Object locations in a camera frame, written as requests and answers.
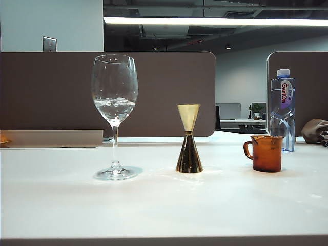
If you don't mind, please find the gold double jigger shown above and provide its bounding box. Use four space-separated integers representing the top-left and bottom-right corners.
175 104 204 174

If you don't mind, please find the small amber measuring cup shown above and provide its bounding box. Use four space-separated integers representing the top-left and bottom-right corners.
243 135 285 173

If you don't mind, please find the clear wine glass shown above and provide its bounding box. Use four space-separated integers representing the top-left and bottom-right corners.
91 54 144 181

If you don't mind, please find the clear plastic water bottle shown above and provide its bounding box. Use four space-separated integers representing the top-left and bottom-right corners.
269 68 297 153

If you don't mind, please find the black office chair back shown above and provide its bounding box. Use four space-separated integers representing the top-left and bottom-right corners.
215 105 222 131

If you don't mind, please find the grey background desk screen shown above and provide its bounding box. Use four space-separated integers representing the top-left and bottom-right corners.
216 102 242 120

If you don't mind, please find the white background desk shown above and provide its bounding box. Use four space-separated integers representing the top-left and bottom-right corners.
220 118 267 129

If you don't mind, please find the green potted plant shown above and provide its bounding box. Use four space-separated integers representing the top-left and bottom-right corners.
250 102 267 120

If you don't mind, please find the long ceiling light strip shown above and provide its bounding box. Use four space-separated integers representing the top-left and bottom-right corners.
103 16 328 27

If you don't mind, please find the wide brown desk partition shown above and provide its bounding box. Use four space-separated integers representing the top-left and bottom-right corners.
0 51 217 138

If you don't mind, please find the beige cable tray flap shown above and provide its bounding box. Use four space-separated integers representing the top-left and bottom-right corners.
0 129 105 149

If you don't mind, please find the metal wall switch plate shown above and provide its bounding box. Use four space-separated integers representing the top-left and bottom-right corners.
43 36 58 52

